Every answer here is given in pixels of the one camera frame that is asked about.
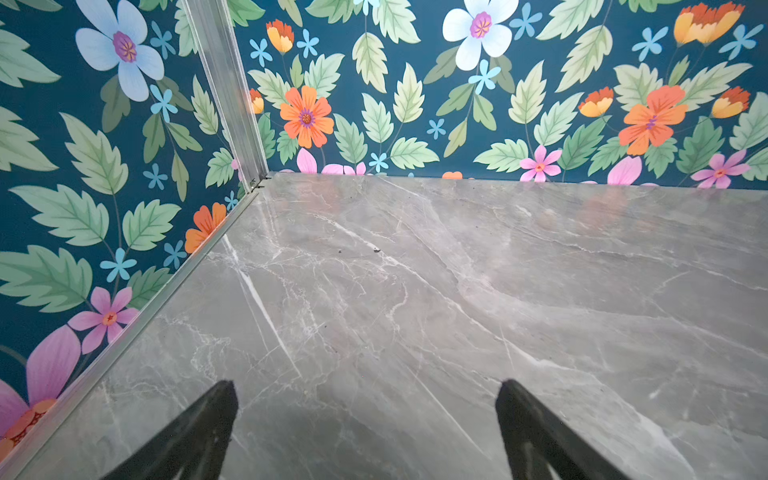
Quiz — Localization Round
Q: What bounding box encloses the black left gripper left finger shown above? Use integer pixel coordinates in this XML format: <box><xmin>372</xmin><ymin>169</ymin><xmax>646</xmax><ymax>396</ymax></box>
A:
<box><xmin>104</xmin><ymin>380</ymin><xmax>239</xmax><ymax>479</ymax></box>

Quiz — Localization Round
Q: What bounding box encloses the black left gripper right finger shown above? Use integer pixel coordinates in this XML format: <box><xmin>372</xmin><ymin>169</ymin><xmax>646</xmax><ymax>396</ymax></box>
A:
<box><xmin>495</xmin><ymin>379</ymin><xmax>627</xmax><ymax>480</ymax></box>

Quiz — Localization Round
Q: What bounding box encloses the aluminium frame post back left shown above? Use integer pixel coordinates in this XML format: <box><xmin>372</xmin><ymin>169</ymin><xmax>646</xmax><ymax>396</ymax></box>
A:
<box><xmin>182</xmin><ymin>0</ymin><xmax>268</xmax><ymax>193</ymax></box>

